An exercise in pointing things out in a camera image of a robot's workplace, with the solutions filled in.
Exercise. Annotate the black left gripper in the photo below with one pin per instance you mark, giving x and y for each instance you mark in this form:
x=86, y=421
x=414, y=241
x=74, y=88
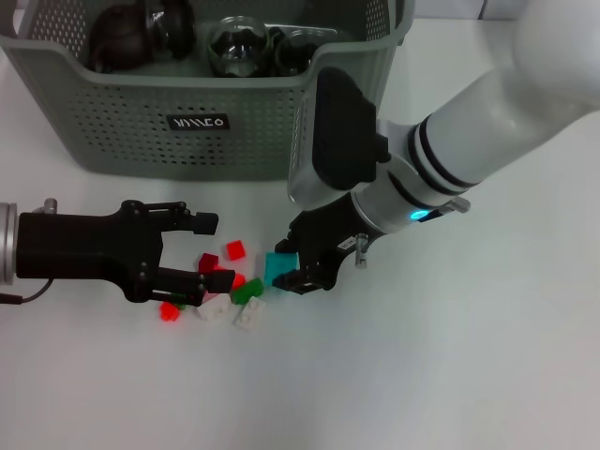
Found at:
x=84, y=246

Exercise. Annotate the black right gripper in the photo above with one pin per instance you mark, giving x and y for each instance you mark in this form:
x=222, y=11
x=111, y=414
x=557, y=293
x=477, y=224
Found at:
x=328, y=229

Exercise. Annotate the cyan square building plate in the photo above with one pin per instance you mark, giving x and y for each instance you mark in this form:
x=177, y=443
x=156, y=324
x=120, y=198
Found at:
x=279, y=267

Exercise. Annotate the dark red long brick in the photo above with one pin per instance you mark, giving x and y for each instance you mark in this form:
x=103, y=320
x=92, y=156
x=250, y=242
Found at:
x=208, y=261

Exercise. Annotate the white building plate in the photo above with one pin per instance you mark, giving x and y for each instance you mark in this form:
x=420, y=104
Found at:
x=249, y=315

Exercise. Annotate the green building brick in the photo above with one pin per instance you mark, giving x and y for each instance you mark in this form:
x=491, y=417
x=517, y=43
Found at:
x=180, y=305
x=247, y=291

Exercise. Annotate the glass teacup with black sleeve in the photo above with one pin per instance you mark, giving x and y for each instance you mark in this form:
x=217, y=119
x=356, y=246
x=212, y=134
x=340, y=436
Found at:
x=239, y=47
x=295, y=51
x=171, y=25

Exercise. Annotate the silver plug on left arm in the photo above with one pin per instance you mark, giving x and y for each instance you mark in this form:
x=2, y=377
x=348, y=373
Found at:
x=50, y=205

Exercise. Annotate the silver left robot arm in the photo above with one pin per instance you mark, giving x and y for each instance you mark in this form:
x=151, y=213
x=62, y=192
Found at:
x=7, y=244

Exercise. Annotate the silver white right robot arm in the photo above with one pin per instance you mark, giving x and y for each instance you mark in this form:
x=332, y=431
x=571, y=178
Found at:
x=492, y=131

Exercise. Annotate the grey-green perforated storage bin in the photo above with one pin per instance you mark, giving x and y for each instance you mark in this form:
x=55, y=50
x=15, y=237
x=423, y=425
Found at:
x=140, y=140

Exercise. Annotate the small red square brick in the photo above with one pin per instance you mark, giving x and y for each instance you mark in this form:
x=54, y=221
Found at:
x=235, y=250

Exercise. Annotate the white building brick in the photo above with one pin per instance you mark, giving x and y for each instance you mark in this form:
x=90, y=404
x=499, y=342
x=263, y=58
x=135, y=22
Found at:
x=214, y=309

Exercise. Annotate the black cast iron teapot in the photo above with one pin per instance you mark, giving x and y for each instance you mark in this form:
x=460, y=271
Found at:
x=117, y=47

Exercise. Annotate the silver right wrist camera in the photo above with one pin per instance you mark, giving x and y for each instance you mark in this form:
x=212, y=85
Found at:
x=342, y=136

